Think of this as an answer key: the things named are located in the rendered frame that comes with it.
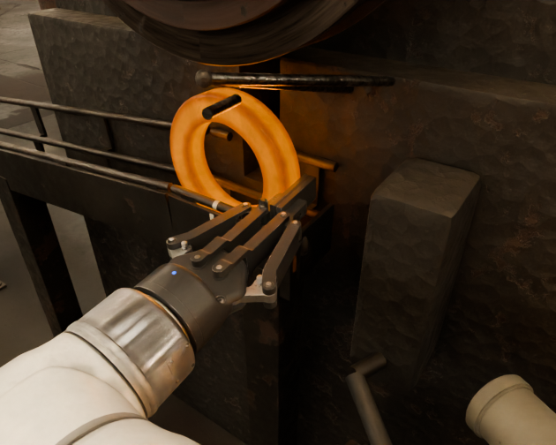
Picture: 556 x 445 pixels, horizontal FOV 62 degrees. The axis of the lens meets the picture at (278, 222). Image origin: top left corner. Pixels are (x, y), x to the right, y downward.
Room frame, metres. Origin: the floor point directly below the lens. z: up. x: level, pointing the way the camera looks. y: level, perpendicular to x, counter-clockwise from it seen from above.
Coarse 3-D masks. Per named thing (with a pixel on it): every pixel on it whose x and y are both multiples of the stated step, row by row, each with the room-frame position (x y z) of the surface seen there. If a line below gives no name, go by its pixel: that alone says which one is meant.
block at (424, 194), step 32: (416, 160) 0.42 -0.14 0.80; (384, 192) 0.36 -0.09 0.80; (416, 192) 0.35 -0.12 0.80; (448, 192) 0.35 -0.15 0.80; (384, 224) 0.35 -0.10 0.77; (416, 224) 0.33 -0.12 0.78; (448, 224) 0.32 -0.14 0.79; (384, 256) 0.34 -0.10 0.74; (416, 256) 0.33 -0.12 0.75; (448, 256) 0.32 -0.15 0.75; (384, 288) 0.34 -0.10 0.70; (416, 288) 0.32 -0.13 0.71; (448, 288) 0.36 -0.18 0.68; (384, 320) 0.34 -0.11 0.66; (416, 320) 0.32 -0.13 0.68; (352, 352) 0.36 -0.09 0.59; (384, 352) 0.33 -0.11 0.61; (416, 352) 0.32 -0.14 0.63
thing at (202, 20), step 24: (144, 0) 0.49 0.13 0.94; (168, 0) 0.47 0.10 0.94; (192, 0) 0.45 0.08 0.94; (216, 0) 0.44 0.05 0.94; (240, 0) 0.42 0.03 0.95; (264, 0) 0.41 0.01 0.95; (288, 0) 0.41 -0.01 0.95; (168, 24) 0.47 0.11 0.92; (192, 24) 0.45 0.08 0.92; (216, 24) 0.44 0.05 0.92; (240, 24) 0.42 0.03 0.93
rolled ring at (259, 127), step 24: (192, 96) 0.52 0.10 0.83; (216, 96) 0.49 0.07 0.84; (192, 120) 0.52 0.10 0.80; (216, 120) 0.49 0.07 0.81; (240, 120) 0.47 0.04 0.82; (264, 120) 0.47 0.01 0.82; (192, 144) 0.53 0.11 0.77; (264, 144) 0.45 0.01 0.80; (288, 144) 0.46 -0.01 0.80; (192, 168) 0.53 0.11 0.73; (264, 168) 0.45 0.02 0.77; (288, 168) 0.45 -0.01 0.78; (216, 192) 0.52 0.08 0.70; (264, 192) 0.45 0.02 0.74
